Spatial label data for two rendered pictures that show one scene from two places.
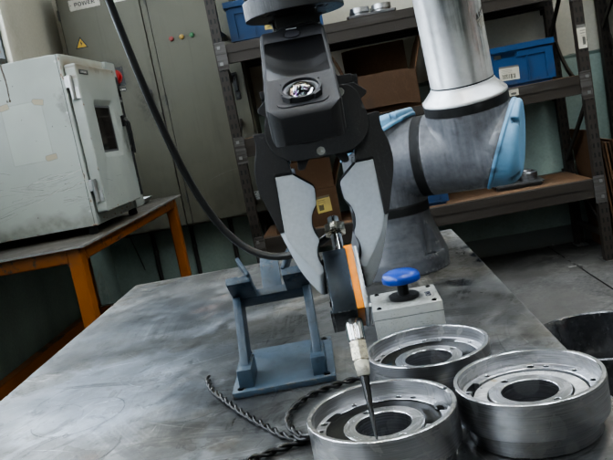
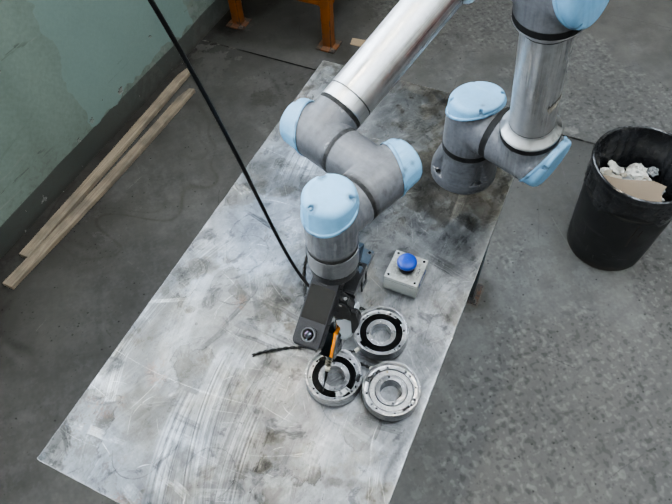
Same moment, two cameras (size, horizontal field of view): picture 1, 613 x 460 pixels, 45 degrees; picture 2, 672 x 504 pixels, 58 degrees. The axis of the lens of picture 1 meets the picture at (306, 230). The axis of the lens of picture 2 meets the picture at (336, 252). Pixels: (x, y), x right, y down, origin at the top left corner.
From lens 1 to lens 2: 0.86 m
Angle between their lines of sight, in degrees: 50
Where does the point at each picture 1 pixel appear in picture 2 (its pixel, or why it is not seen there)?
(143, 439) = (264, 297)
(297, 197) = not seen: hidden behind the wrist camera
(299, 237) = not seen: hidden behind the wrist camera
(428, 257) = (472, 187)
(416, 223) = (474, 167)
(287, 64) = (312, 308)
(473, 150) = (513, 167)
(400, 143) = (477, 132)
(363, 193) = (344, 326)
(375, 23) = not seen: outside the picture
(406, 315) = (398, 283)
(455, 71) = (520, 128)
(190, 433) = (282, 306)
